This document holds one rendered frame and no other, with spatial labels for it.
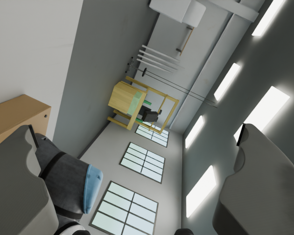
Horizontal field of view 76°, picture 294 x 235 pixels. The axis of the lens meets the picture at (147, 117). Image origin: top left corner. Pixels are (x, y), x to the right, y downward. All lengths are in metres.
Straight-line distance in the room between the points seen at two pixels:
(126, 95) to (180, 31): 3.55
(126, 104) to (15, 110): 5.34
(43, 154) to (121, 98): 5.30
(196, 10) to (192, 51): 2.57
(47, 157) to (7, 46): 0.28
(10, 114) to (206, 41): 7.73
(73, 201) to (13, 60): 0.37
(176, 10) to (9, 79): 5.28
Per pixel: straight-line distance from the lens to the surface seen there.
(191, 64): 8.07
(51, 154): 0.57
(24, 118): 0.55
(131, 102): 5.76
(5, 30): 0.53
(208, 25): 8.03
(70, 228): 0.54
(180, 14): 5.65
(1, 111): 0.57
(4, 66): 0.56
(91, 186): 0.53
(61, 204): 0.54
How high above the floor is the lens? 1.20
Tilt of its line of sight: 1 degrees up
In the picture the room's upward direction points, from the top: 115 degrees clockwise
